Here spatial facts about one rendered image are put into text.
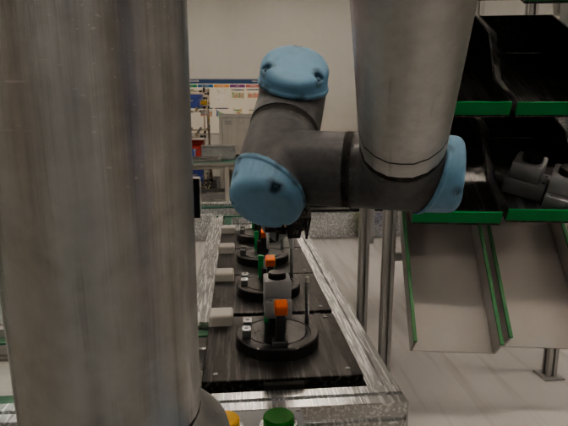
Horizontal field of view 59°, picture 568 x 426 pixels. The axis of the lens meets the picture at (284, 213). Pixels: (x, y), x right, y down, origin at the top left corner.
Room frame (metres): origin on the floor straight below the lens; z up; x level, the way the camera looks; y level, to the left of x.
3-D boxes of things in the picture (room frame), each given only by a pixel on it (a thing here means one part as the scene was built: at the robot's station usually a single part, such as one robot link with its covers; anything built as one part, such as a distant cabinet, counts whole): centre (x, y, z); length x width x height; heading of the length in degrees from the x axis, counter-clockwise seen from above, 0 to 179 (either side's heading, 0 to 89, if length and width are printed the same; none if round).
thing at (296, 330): (0.80, 0.01, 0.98); 0.14 x 0.14 x 0.02
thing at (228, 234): (1.54, 0.08, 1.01); 0.24 x 0.24 x 0.13; 5
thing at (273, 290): (0.81, 0.01, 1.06); 0.08 x 0.04 x 0.07; 5
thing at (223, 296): (1.05, 0.04, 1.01); 0.24 x 0.24 x 0.13; 5
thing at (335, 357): (0.80, 0.01, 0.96); 0.24 x 0.24 x 0.02; 5
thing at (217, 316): (0.89, 0.12, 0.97); 0.05 x 0.05 x 0.04; 5
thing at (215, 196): (6.18, 0.76, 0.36); 0.60 x 0.40 x 0.15; 94
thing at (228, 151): (6.32, 0.82, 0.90); 0.40 x 0.31 x 0.17; 92
